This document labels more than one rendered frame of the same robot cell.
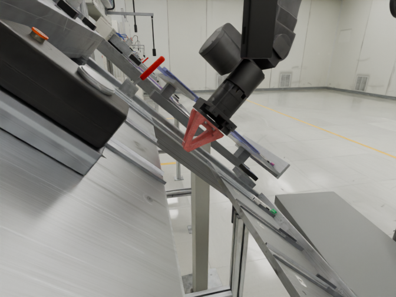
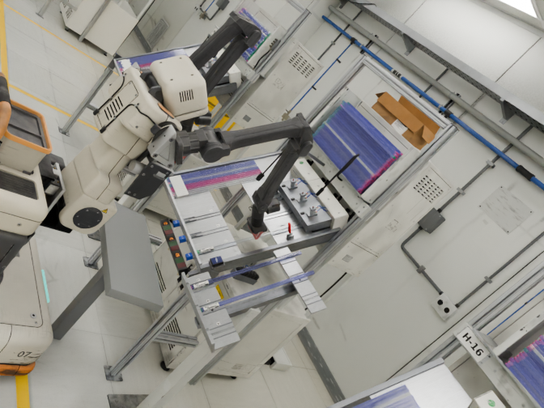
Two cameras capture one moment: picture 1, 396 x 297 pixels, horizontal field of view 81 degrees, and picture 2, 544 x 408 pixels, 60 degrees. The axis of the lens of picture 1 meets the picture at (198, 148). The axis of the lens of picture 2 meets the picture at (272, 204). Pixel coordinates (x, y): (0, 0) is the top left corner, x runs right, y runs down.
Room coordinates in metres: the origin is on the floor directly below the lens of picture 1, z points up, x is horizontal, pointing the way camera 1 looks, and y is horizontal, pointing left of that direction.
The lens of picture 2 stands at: (2.17, -1.19, 1.66)
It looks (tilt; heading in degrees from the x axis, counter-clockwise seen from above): 15 degrees down; 147
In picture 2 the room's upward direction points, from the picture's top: 44 degrees clockwise
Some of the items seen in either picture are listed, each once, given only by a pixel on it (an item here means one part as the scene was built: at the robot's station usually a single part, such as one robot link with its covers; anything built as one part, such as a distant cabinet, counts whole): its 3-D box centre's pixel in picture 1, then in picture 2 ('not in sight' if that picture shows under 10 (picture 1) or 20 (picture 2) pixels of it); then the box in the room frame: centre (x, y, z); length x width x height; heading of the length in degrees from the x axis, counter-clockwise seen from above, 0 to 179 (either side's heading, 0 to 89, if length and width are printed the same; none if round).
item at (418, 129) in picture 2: not in sight; (412, 121); (0.01, 0.53, 1.82); 0.68 x 0.30 x 0.20; 13
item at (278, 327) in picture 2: not in sight; (218, 298); (0.10, 0.37, 0.31); 0.70 x 0.65 x 0.62; 13
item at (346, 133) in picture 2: not in sight; (357, 147); (0.19, 0.27, 1.52); 0.51 x 0.13 x 0.27; 13
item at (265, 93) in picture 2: not in sight; (212, 103); (-1.32, 0.07, 0.95); 1.35 x 0.82 x 1.90; 103
